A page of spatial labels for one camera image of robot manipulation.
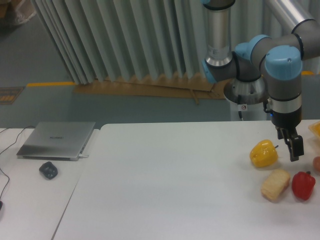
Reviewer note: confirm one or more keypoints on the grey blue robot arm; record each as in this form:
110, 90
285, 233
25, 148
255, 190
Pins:
268, 69

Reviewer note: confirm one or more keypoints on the toy bread loaf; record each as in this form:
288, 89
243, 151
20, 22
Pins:
274, 185

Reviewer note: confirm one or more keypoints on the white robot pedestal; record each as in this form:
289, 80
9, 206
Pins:
246, 110

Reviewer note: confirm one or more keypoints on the yellow bell pepper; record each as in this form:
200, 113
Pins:
263, 154

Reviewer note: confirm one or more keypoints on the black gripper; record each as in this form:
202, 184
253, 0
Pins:
294, 141

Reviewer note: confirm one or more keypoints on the grey pleated curtain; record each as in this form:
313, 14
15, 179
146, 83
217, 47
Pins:
195, 43

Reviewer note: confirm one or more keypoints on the white laptop plug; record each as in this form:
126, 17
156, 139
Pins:
81, 156

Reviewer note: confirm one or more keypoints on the brown round food item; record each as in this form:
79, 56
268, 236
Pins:
316, 163

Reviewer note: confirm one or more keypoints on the brown cardboard sheet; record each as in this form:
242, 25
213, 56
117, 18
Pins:
195, 88

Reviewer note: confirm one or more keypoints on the silver laptop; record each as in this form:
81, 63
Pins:
57, 140

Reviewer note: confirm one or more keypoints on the red bell pepper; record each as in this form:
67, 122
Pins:
303, 185

